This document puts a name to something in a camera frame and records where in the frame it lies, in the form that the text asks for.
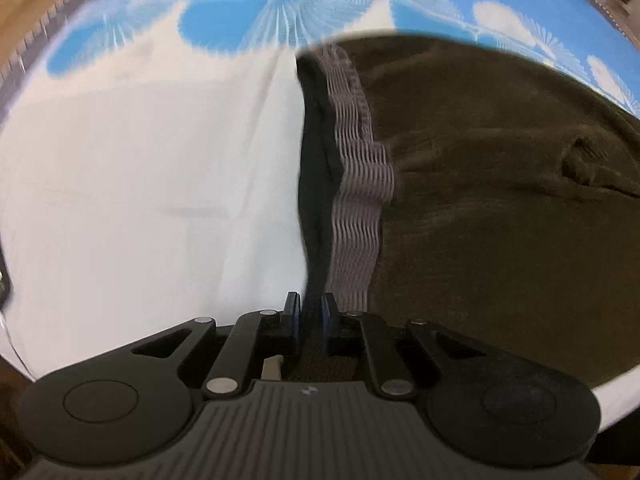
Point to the grey-edged mattress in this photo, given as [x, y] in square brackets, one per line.
[30, 45]

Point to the dark olive pants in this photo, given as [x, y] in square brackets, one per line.
[475, 210]

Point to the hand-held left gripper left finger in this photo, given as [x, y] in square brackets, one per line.
[295, 321]

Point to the blue and white printed bedsheet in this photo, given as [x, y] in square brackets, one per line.
[150, 185]

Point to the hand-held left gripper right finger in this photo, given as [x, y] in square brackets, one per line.
[327, 321]

